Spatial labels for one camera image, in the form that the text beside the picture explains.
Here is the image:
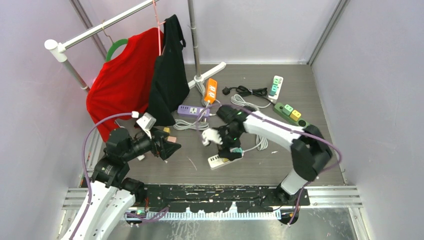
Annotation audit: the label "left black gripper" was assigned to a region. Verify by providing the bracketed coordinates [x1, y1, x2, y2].
[122, 126, 181, 161]

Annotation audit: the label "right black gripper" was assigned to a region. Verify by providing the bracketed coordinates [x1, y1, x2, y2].
[213, 126, 244, 161]

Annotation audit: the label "pink plug adapter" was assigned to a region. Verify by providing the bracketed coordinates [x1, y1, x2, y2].
[167, 136, 177, 143]

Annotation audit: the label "teal adapter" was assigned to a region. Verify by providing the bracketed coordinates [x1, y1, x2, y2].
[230, 148, 243, 153]

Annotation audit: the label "white power strip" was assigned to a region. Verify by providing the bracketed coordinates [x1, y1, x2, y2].
[207, 152, 244, 170]
[267, 75, 284, 102]

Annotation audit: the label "orange power strip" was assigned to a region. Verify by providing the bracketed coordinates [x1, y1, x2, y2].
[203, 78, 218, 104]

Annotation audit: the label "purple power strip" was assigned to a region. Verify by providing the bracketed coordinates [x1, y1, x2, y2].
[177, 105, 205, 118]

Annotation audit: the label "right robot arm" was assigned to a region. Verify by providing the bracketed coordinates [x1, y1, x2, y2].
[202, 105, 333, 206]

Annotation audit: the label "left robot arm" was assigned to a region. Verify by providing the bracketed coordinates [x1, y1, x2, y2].
[62, 128, 182, 240]

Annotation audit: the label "green power strip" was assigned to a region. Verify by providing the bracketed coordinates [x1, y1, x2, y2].
[273, 102, 310, 128]

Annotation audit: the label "black garment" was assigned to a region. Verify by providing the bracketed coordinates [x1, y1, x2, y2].
[146, 14, 190, 127]

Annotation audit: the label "teal adapters on far strip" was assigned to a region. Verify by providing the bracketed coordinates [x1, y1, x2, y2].
[269, 84, 278, 97]

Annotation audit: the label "yellow adapter on green strip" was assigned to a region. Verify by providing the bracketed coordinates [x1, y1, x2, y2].
[289, 109, 302, 122]

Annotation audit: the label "red t-shirt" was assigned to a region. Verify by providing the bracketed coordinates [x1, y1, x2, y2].
[86, 27, 165, 124]

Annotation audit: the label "pink clothes hanger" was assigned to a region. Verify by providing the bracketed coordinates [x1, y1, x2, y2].
[152, 0, 165, 56]

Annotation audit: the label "green clothes hanger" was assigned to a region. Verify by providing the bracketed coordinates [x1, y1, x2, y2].
[105, 38, 129, 62]

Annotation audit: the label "metal clothes rack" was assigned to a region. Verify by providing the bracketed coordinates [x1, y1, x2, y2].
[44, 0, 227, 93]

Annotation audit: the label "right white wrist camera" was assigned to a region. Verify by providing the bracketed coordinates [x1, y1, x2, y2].
[201, 128, 223, 147]

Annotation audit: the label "near strip grey cord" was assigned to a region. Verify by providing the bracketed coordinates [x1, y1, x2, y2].
[241, 134, 269, 154]

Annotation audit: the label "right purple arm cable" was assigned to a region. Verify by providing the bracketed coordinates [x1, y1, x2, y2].
[196, 103, 343, 226]

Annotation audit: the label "far strip grey cord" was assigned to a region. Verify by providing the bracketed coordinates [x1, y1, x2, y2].
[230, 94, 272, 112]

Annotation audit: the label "black power cord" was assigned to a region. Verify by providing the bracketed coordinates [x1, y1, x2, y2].
[222, 85, 276, 106]

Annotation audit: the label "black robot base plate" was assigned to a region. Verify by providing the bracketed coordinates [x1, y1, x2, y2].
[112, 183, 311, 215]

